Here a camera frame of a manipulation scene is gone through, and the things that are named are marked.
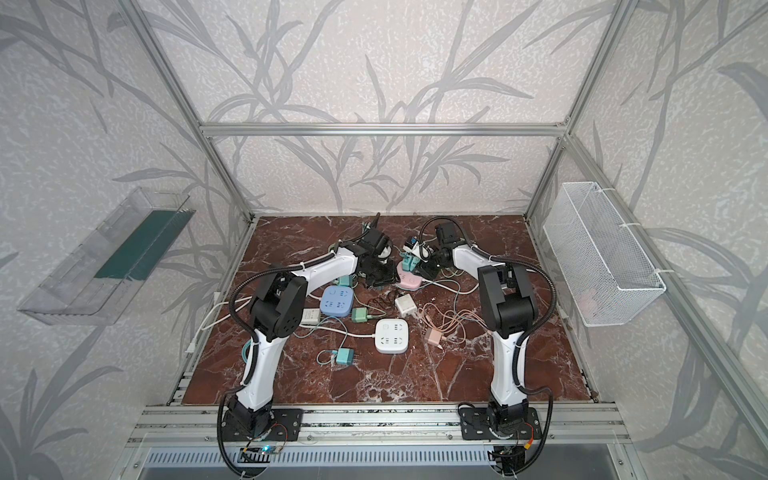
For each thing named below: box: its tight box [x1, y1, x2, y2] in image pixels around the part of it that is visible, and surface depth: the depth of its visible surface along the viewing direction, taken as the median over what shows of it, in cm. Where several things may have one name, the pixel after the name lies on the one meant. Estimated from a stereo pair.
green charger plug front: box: [351, 307, 369, 323], surface depth 93 cm
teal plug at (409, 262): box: [400, 252, 421, 272], surface depth 100 cm
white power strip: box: [375, 318, 409, 354], surface depth 88 cm
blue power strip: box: [320, 286, 354, 317], surface depth 95 cm
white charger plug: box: [394, 294, 417, 315], surface depth 95 cm
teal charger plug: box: [336, 348, 355, 365], surface depth 84 cm
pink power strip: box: [396, 262, 422, 291], surface depth 100 cm
